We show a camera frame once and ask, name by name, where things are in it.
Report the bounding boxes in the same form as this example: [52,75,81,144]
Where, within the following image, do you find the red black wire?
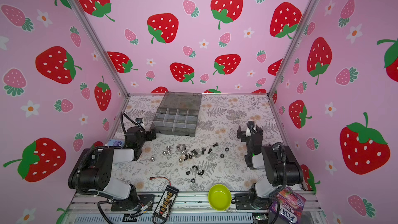
[150,176,172,187]

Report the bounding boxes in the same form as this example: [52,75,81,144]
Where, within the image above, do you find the purple Fox's candy bag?
[276,187,306,224]

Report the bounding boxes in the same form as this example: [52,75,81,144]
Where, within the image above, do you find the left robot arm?
[68,113,157,214]

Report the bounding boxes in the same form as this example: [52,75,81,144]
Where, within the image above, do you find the lime green bowl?
[208,184,232,211]

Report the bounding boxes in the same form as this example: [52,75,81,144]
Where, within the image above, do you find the blue tissue pack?
[106,139,125,148]

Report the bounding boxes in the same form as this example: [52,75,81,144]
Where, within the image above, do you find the black battery charger board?
[152,186,179,224]

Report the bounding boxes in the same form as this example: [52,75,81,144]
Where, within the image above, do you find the grey compartment organizer box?
[153,92,203,137]

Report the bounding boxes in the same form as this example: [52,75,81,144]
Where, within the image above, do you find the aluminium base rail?
[61,191,328,224]

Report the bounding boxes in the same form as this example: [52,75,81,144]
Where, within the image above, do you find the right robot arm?
[234,121,304,211]

